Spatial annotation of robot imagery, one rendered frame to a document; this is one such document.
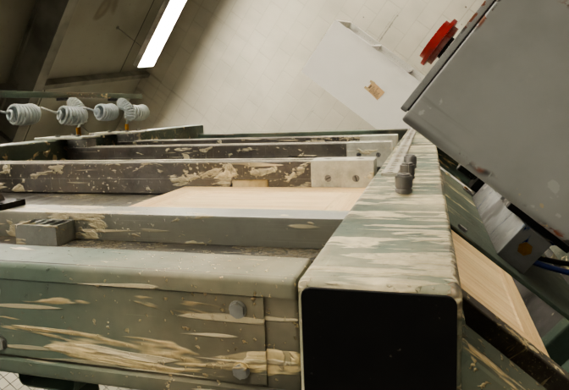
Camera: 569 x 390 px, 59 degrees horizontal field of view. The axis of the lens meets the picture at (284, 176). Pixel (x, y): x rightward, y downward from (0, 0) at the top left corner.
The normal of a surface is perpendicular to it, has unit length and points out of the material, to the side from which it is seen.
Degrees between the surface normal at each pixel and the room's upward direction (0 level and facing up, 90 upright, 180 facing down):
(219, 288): 90
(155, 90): 90
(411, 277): 51
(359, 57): 90
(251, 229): 90
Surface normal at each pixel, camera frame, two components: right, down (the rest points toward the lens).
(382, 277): -0.04, -0.99
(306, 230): -0.27, 0.14
